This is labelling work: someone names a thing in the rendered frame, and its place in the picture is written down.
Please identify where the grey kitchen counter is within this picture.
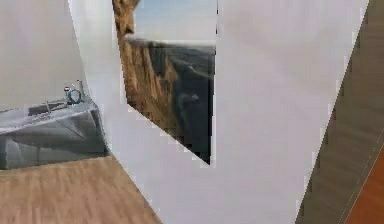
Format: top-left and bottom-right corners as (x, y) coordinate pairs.
(0, 97), (111, 171)

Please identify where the window with cliff view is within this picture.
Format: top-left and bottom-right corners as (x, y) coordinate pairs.
(111, 0), (218, 166)

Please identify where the grey sink faucet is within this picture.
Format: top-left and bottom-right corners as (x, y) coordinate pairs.
(43, 99), (66, 115)

